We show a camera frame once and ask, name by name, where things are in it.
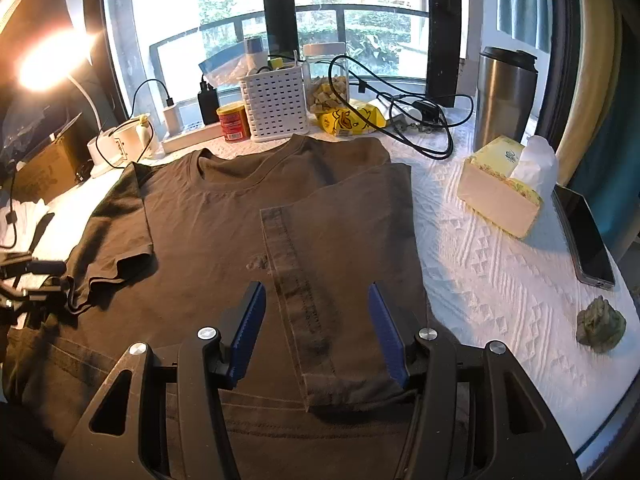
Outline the long black cable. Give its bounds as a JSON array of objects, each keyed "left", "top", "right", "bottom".
[{"left": 327, "top": 55, "right": 476, "bottom": 161}]

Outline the white textured table mat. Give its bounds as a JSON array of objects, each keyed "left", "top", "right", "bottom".
[{"left": 10, "top": 105, "right": 640, "bottom": 461}]

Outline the white power strip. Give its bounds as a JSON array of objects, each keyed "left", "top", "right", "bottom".
[{"left": 161, "top": 121, "right": 223, "bottom": 155}]

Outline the black charger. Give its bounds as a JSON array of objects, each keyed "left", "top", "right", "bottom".
[{"left": 197, "top": 80, "right": 221, "bottom": 125}]

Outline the blue capped bottle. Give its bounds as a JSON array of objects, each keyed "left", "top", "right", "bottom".
[{"left": 244, "top": 35, "right": 266, "bottom": 73}]

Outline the blue plastic bag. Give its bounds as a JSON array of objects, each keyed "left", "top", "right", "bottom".
[{"left": 198, "top": 55, "right": 251, "bottom": 91}]

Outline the white perforated plastic basket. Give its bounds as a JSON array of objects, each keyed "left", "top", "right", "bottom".
[{"left": 237, "top": 62, "right": 311, "bottom": 141}]

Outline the clear snack jar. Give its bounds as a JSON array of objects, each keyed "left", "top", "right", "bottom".
[{"left": 301, "top": 42, "right": 351, "bottom": 116}]

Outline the white cloth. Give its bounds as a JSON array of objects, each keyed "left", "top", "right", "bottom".
[{"left": 0, "top": 199, "right": 56, "bottom": 251}]

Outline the red tin can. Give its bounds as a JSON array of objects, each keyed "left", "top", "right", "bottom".
[{"left": 216, "top": 101, "right": 251, "bottom": 142}]

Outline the black charger cable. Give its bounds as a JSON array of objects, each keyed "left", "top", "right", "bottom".
[{"left": 132, "top": 79, "right": 173, "bottom": 121}]

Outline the stainless steel tumbler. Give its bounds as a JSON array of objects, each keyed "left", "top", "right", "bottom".
[{"left": 472, "top": 46, "right": 540, "bottom": 153}]

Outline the balcony railing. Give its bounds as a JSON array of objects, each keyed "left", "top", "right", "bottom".
[{"left": 150, "top": 2, "right": 431, "bottom": 111}]

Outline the cardboard box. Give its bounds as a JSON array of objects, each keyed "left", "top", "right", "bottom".
[{"left": 10, "top": 115, "right": 93, "bottom": 206}]

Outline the white desk lamp base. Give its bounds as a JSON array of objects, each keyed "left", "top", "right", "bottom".
[{"left": 17, "top": 30, "right": 126, "bottom": 178}]

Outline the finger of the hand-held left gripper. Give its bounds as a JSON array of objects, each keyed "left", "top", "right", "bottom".
[
  {"left": 0, "top": 280, "right": 73, "bottom": 313},
  {"left": 0, "top": 255, "right": 68, "bottom": 277}
]

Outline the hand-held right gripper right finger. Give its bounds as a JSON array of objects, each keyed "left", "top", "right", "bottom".
[{"left": 367, "top": 282, "right": 583, "bottom": 480}]

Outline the yellow tissue box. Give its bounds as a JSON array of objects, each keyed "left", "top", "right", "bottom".
[{"left": 456, "top": 135, "right": 560, "bottom": 239}]

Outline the hanging blue cloth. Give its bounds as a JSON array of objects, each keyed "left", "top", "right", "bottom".
[{"left": 500, "top": 0, "right": 553, "bottom": 53}]

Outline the black power adapter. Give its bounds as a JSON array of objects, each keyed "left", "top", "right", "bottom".
[{"left": 414, "top": 99, "right": 443, "bottom": 125}]

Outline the white charger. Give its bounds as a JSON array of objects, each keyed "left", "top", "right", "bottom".
[{"left": 162, "top": 102, "right": 183, "bottom": 135}]

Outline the black smartphone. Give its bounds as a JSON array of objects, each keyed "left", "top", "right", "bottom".
[{"left": 551, "top": 185, "right": 617, "bottom": 291}]

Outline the yellow snack packet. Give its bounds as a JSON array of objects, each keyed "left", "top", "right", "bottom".
[{"left": 316, "top": 101, "right": 388, "bottom": 137}]

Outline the dark brown t-shirt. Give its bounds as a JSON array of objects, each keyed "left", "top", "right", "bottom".
[{"left": 0, "top": 134, "right": 468, "bottom": 480}]

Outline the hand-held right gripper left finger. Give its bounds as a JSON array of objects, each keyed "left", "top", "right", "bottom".
[{"left": 52, "top": 280, "right": 267, "bottom": 480}]

